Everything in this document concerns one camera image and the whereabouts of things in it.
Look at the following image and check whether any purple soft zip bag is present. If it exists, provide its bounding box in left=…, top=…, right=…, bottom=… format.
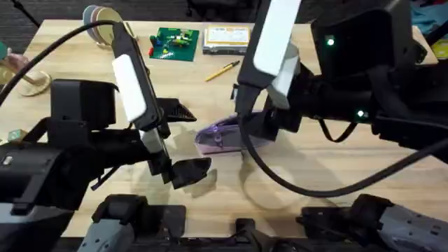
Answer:
left=195, top=112, right=278, bottom=156

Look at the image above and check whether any yellow pen with black cap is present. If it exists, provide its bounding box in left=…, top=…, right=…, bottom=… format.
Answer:
left=204, top=59, right=242, bottom=83

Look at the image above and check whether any left wrist upright black plate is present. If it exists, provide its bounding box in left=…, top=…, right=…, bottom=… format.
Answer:
left=111, top=20, right=164, bottom=132

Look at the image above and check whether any wrist upright black plate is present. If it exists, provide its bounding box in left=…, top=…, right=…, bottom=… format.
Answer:
left=111, top=20, right=164, bottom=132
left=234, top=0, right=303, bottom=117

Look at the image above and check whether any wooden cup stand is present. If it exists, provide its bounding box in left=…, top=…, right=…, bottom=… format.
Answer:
left=16, top=70, right=53, bottom=97

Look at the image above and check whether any flat box with pale label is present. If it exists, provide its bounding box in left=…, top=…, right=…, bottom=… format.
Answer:
left=202, top=24, right=251, bottom=56

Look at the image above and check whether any green board with toy blocks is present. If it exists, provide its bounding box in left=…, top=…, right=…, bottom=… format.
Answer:
left=148, top=27, right=200, bottom=62

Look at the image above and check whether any right wrist upright black plate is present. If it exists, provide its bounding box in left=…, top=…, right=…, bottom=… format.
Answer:
left=234, top=0, right=303, bottom=117

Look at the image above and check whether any small green toy block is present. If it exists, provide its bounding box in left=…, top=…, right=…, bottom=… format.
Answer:
left=7, top=129, right=29, bottom=144

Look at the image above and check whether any beige plate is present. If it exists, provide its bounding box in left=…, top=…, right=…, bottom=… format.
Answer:
left=94, top=7, right=124, bottom=46

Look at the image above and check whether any grey plate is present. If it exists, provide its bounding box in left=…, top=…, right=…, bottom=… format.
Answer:
left=82, top=4, right=100, bottom=40

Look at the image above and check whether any yellow object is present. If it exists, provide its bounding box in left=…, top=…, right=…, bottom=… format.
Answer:
left=431, top=37, right=448, bottom=60

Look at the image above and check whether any blue cloth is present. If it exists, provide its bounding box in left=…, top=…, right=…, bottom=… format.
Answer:
left=409, top=0, right=448, bottom=36

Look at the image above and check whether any short black cable loop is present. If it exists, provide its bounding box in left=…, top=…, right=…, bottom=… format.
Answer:
left=317, top=118, right=358, bottom=144

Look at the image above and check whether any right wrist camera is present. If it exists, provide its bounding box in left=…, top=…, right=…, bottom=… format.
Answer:
left=266, top=42, right=301, bottom=110

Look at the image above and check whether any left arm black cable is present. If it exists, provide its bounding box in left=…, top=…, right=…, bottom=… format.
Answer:
left=0, top=20, right=117, bottom=106

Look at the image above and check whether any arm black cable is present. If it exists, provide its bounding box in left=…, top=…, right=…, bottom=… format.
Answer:
left=0, top=20, right=117, bottom=106
left=238, top=114, right=448, bottom=199

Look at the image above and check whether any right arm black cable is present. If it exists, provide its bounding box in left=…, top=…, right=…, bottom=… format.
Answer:
left=238, top=114, right=448, bottom=199

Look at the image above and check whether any thin black cable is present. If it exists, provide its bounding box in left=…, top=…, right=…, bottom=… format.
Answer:
left=9, top=0, right=42, bottom=29

